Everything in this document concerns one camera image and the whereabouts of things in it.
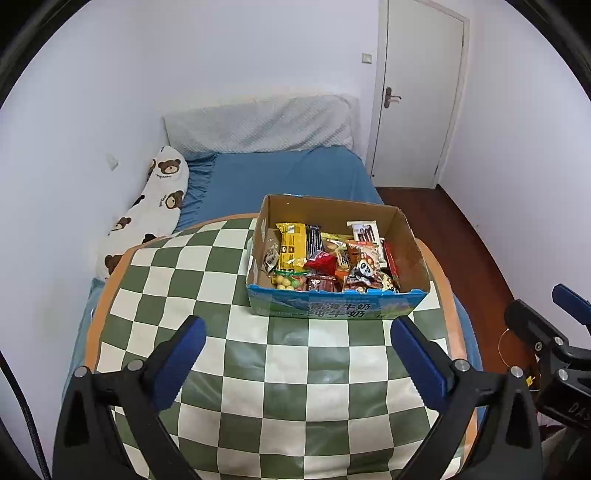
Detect grey quilted headboard cushion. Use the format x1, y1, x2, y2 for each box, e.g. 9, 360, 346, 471
161, 95, 361, 155

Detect blue bed sheet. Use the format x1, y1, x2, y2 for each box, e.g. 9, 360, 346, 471
62, 145, 490, 416

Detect slim red snack packet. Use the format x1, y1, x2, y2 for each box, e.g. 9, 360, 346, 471
382, 239, 400, 283

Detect bright red snack packet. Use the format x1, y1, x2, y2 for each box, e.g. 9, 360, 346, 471
304, 250, 339, 276

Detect bear print pillow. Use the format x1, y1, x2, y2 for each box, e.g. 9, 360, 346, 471
95, 145, 190, 282

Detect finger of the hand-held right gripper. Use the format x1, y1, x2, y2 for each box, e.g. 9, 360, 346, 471
551, 284, 591, 326
504, 300, 570, 357

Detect green white checkered blanket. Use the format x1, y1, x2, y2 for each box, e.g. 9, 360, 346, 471
85, 215, 481, 480

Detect black snack packet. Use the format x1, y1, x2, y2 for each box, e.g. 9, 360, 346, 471
305, 224, 324, 259

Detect black cable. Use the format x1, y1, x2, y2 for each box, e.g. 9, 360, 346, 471
0, 351, 51, 480

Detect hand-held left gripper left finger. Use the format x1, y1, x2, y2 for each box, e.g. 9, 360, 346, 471
53, 315, 208, 480

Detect white chocolate stick packet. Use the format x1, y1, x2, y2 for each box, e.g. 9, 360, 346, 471
347, 222, 380, 243

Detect white door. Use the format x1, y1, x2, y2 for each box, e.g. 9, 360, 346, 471
369, 0, 471, 189

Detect cardboard box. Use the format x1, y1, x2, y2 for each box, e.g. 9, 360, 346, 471
246, 194, 431, 319

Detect yellow green balls packet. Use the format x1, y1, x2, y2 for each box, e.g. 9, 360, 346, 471
271, 272, 308, 292

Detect small clear dark packet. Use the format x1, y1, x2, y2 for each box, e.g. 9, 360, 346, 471
262, 244, 281, 274

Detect brown snack packet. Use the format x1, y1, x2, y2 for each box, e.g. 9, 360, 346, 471
369, 272, 400, 293

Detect panda print snack packet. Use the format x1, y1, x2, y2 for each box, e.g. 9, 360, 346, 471
345, 260, 378, 292

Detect clear yellow orange snack packet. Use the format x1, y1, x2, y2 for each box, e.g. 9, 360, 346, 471
322, 233, 354, 273

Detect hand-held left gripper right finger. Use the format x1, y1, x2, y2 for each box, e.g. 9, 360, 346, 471
390, 316, 543, 480

